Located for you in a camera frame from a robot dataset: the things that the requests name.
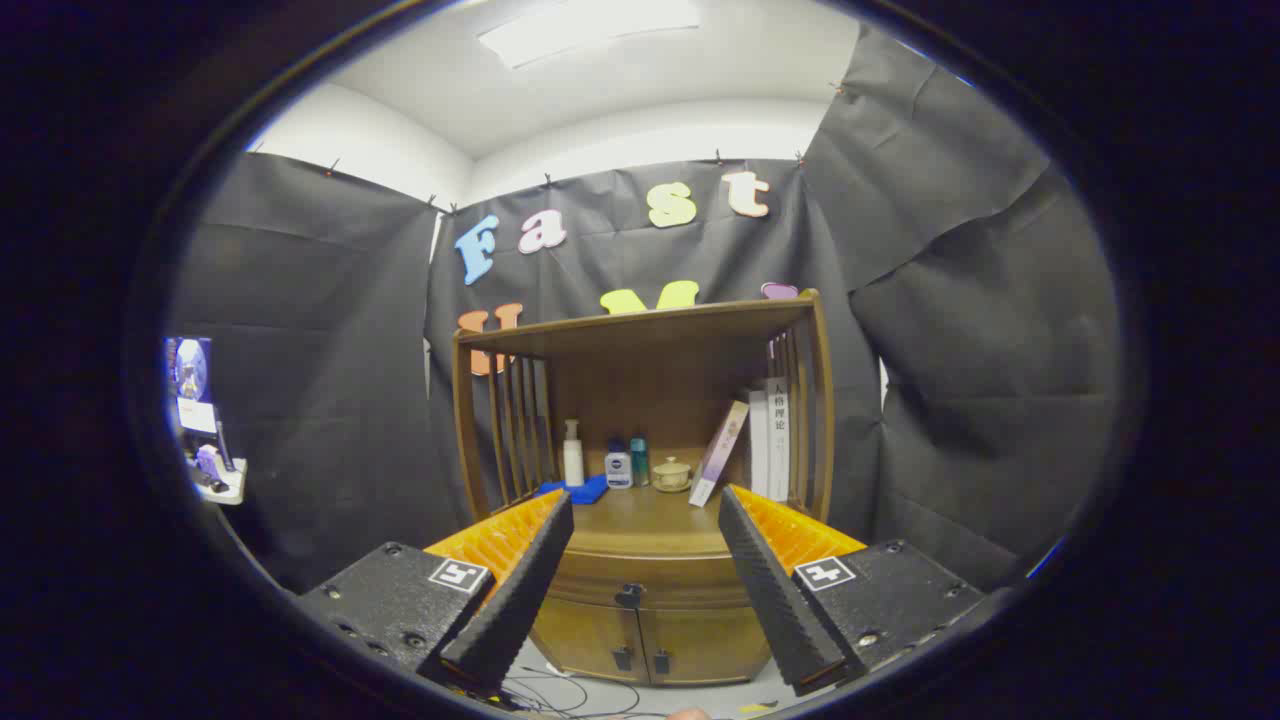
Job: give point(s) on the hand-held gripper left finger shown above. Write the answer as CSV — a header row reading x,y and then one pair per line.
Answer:
x,y
520,600

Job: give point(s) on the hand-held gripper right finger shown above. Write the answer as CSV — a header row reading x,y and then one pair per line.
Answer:
x,y
770,600

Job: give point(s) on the wooden cabinet door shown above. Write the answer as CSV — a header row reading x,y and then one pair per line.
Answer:
x,y
585,640
710,645

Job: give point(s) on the wooden countertop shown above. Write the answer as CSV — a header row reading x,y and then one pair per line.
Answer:
x,y
640,515

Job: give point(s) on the wooden cabinet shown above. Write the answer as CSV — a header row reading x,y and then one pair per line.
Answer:
x,y
650,390

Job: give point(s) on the blue folded cloth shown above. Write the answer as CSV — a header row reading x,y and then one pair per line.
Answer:
x,y
580,492

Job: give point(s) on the white pump bottle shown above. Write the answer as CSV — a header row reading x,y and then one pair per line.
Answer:
x,y
573,465

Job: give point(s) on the white book with black lettering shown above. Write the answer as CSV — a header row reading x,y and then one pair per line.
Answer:
x,y
779,450

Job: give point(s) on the purple book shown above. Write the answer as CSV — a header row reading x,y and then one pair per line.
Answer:
x,y
720,450

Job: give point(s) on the beige lidded teacup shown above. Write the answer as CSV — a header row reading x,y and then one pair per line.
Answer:
x,y
671,476

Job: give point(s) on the white bottle with blue cap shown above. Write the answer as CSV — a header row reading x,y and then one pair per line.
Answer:
x,y
618,470

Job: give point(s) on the teal bottle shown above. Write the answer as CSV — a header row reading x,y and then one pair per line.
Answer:
x,y
640,465

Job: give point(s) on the white stand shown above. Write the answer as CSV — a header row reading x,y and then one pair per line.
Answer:
x,y
225,490

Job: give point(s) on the ceiling light panel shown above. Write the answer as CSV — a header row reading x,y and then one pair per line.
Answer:
x,y
580,30

